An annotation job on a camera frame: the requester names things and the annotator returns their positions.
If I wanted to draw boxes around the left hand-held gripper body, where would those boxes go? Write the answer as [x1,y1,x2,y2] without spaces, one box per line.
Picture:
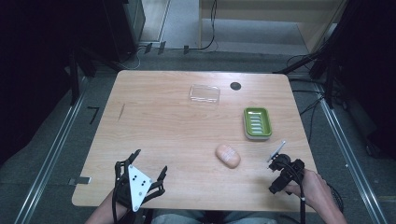
[113,159,166,214]

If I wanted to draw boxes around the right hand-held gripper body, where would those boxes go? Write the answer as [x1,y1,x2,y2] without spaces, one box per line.
[266,140,306,195]

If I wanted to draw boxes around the green soap dish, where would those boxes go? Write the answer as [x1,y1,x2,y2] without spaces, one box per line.
[242,106,274,141]

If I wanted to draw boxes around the peach soap bar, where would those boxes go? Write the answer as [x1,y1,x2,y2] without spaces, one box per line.
[215,143,242,170]

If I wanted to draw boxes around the person's left hand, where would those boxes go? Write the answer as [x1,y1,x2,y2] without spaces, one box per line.
[116,201,130,217]

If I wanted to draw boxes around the person's right hand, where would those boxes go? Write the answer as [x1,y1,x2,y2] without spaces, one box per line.
[283,168,332,210]

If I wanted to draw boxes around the silver tape strip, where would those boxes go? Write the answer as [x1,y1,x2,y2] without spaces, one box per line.
[68,175,92,187]

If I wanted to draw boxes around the clear plastic lid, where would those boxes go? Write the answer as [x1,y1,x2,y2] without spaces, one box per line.
[189,83,221,105]

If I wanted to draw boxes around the black metal stand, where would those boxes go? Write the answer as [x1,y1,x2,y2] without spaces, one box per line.
[64,46,97,106]
[273,0,368,110]

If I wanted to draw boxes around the black cabinet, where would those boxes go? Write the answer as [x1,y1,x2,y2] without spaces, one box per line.
[102,0,147,63]

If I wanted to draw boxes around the light wooden furniture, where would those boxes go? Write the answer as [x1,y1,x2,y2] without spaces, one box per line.
[198,0,348,54]

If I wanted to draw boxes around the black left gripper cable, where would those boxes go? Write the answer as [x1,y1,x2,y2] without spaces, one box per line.
[111,186,119,224]

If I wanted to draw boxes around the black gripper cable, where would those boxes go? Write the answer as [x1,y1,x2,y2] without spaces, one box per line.
[281,161,308,224]
[111,186,119,224]

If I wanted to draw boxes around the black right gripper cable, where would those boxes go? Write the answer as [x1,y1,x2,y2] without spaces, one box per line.
[281,161,308,224]

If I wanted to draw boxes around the metal floor rail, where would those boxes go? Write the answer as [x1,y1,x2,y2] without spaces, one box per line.
[312,82,389,224]
[13,76,90,224]

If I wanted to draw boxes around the black floor cables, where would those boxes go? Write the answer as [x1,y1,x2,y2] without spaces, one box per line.
[286,54,331,146]

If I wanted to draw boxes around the white floor cable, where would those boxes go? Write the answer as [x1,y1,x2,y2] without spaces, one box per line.
[120,46,148,71]

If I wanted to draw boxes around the black hanging cable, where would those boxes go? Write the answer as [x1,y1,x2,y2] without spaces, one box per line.
[188,0,219,52]

